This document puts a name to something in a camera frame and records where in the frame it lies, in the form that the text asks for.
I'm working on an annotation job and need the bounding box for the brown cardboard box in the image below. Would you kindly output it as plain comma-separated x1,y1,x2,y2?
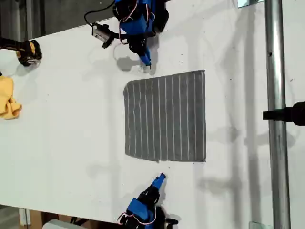
28,209,120,229

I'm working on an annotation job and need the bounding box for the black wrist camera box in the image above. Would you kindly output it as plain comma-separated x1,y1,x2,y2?
91,22,110,42
164,218,179,229

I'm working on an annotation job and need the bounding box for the yellow cloth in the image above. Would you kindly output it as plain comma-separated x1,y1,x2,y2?
0,75,22,120

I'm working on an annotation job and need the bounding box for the steel post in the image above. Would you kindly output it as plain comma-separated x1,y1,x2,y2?
264,0,292,229

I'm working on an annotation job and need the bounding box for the yellow black power tool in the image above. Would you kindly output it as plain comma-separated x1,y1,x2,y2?
0,37,43,67

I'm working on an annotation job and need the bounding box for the black camera cable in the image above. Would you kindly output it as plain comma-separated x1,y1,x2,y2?
84,0,115,26

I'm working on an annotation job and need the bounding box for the black clamp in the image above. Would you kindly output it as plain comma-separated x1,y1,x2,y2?
263,101,305,126

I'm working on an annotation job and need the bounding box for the grey white-striped towel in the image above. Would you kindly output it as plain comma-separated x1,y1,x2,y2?
123,69,207,163

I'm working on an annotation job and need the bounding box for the black camera stalk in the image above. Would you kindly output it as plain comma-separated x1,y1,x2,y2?
102,31,120,49

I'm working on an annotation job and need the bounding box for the white metal bracket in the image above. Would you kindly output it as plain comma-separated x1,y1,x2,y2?
19,208,31,226

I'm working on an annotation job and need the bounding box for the white plastic box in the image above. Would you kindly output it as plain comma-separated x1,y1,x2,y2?
42,219,72,229

